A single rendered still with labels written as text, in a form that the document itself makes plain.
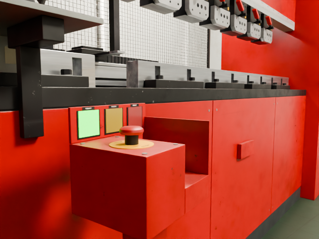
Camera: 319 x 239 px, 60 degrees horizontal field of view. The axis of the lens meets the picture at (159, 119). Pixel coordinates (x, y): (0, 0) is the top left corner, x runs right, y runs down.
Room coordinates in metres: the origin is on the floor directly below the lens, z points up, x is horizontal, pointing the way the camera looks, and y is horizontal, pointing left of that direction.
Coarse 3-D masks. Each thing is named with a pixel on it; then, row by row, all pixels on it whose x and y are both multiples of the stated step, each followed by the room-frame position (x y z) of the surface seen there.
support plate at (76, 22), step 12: (0, 0) 0.40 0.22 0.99; (12, 0) 0.41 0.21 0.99; (24, 0) 0.42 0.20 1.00; (0, 12) 0.45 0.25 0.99; (12, 12) 0.45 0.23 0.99; (24, 12) 0.45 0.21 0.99; (36, 12) 0.45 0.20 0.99; (48, 12) 0.45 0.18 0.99; (60, 12) 0.47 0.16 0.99; (72, 12) 0.48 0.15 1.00; (0, 24) 0.53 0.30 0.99; (12, 24) 0.53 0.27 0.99; (72, 24) 0.53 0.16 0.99; (84, 24) 0.53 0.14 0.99; (96, 24) 0.53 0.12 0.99
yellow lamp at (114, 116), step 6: (120, 108) 0.54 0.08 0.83; (108, 114) 0.51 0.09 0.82; (114, 114) 0.53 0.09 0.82; (120, 114) 0.54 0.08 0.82; (108, 120) 0.51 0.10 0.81; (114, 120) 0.53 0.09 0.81; (120, 120) 0.54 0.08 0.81; (108, 126) 0.51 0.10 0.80; (114, 126) 0.53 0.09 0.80; (120, 126) 0.54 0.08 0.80; (108, 132) 0.51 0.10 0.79
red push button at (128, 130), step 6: (126, 126) 0.44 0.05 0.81; (132, 126) 0.44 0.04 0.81; (138, 126) 0.44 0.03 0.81; (120, 132) 0.43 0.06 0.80; (126, 132) 0.42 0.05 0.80; (132, 132) 0.42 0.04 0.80; (138, 132) 0.42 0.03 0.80; (126, 138) 0.43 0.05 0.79; (132, 138) 0.43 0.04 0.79; (138, 138) 0.44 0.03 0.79; (126, 144) 0.43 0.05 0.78; (132, 144) 0.43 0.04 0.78
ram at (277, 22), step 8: (248, 0) 1.58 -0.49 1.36; (264, 0) 1.76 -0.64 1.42; (272, 0) 1.86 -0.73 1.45; (280, 0) 1.97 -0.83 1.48; (288, 0) 2.11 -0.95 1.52; (256, 8) 1.67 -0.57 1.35; (280, 8) 1.98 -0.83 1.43; (288, 8) 2.11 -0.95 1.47; (272, 16) 1.87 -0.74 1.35; (288, 16) 2.12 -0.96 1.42; (272, 24) 2.04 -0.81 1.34; (280, 24) 2.04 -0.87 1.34; (288, 24) 2.13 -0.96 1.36
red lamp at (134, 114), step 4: (128, 108) 0.56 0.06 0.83; (132, 108) 0.57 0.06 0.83; (136, 108) 0.58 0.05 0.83; (140, 108) 0.59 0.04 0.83; (128, 112) 0.56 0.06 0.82; (132, 112) 0.57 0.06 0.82; (136, 112) 0.58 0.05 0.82; (140, 112) 0.59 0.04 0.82; (128, 116) 0.56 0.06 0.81; (132, 116) 0.57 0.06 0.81; (136, 116) 0.58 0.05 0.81; (140, 116) 0.59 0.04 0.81; (128, 120) 0.56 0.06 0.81; (132, 120) 0.57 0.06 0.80; (136, 120) 0.58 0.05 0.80; (140, 120) 0.59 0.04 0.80; (128, 124) 0.56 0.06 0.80; (132, 124) 0.57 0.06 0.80; (136, 124) 0.58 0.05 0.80; (140, 124) 0.59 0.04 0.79
